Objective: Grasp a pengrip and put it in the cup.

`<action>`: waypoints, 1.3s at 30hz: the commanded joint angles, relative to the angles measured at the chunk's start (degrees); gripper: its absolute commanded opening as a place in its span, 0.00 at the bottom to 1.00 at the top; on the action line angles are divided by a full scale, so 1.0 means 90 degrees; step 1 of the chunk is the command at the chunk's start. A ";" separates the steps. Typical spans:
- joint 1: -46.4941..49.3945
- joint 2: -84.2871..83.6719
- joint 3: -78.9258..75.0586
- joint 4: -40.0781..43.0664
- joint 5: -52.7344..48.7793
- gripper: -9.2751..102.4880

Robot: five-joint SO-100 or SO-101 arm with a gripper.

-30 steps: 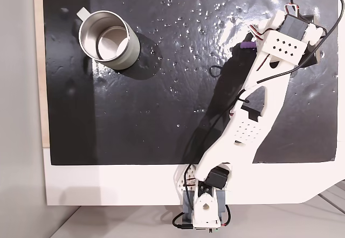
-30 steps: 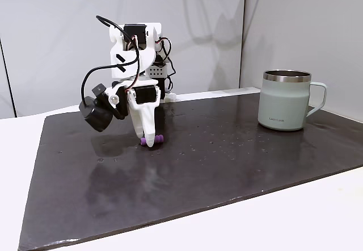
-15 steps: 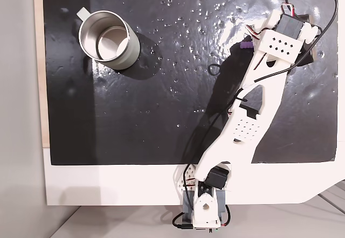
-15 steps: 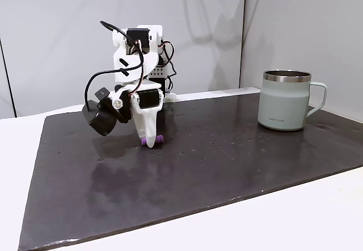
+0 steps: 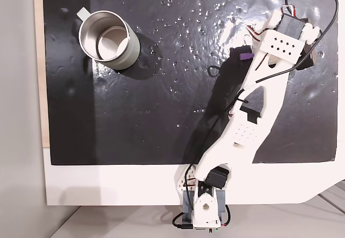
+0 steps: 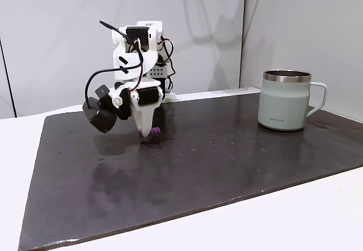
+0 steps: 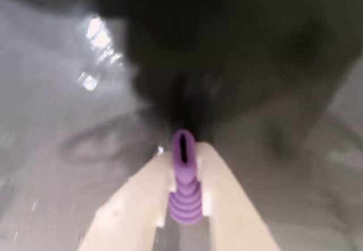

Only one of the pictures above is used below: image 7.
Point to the black glossy table mat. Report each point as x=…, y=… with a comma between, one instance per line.
x=56, y=114

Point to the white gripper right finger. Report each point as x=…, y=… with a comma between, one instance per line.
x=235, y=214

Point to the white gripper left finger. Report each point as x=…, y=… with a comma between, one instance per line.
x=127, y=211

